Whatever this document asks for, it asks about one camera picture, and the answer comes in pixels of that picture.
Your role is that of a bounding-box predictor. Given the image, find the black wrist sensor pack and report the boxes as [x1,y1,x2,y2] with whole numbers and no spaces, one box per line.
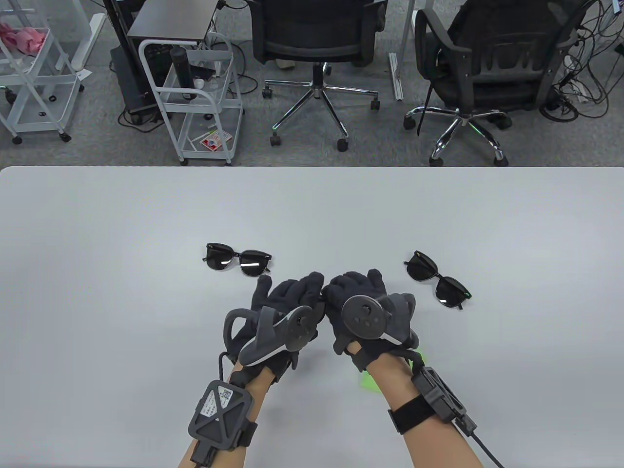
[389,366,478,437]
[188,379,259,464]

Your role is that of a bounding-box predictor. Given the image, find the black bottle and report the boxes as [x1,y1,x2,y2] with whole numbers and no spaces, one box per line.
[170,47,196,102]

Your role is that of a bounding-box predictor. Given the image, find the green cleaning cloth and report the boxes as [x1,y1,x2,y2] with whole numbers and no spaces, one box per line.
[360,349,426,393]

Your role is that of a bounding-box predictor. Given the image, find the person's right forearm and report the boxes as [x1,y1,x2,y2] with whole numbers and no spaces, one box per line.
[363,353,488,468]

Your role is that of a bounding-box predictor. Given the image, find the grey handheld controller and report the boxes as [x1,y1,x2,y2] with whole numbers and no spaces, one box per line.
[223,305,326,367]
[341,292,419,348]

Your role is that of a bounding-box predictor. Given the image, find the white power strip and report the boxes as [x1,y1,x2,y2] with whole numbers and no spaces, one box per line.
[565,78,590,103]

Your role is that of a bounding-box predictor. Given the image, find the dark side table top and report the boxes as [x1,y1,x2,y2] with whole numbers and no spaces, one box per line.
[127,0,218,44]

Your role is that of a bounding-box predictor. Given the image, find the tangle of black cables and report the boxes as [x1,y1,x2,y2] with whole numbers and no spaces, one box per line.
[540,0,624,121]

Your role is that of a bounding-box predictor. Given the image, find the person's right hand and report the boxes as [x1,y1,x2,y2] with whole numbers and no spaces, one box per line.
[322,269,406,374]

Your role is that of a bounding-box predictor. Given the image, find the red and white packet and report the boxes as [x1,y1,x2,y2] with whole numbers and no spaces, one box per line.
[199,131,232,151]

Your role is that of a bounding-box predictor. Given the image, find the person's left hand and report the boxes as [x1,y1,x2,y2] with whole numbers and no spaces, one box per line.
[250,272,326,318]

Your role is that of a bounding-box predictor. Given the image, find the black mesh office chair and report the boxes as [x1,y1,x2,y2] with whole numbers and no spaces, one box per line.
[248,0,388,152]
[404,0,593,167]

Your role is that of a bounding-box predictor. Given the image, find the person's left forearm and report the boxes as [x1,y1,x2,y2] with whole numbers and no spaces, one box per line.
[178,361,273,468]

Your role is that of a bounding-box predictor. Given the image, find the white desk leg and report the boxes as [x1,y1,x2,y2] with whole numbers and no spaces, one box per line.
[389,0,416,101]
[72,13,106,71]

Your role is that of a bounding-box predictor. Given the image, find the black computer tower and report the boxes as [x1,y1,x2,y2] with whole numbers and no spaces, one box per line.
[110,45,164,115]

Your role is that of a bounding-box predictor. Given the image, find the pink cloth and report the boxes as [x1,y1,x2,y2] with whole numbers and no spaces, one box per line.
[0,23,49,53]

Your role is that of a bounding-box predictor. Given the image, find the white metal rolling cart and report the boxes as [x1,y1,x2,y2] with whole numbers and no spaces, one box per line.
[0,0,84,145]
[139,33,244,166]

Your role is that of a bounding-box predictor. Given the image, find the black sunglasses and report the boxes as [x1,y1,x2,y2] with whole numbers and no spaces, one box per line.
[203,243,273,277]
[403,251,472,310]

